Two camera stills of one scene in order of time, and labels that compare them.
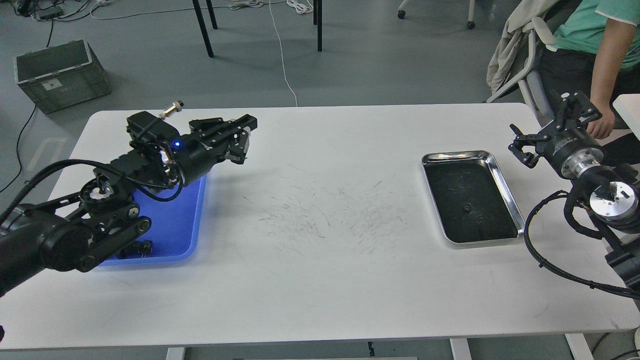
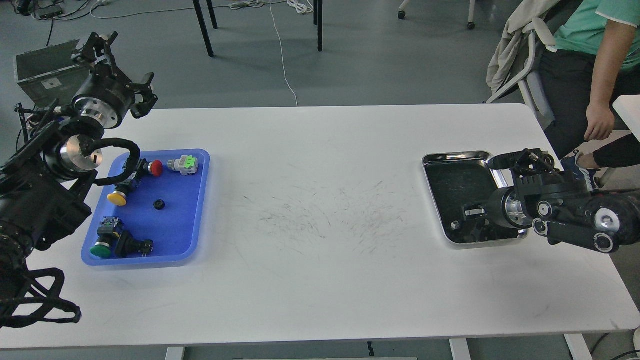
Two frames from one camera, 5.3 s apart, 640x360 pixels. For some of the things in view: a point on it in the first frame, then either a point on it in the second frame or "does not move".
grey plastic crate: [63, 76] does not move
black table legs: [317, 20] does not move
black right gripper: [572, 146] → [506, 206]
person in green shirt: [597, 54] does not move
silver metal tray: [473, 201] does not move
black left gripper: [196, 154] → [105, 97]
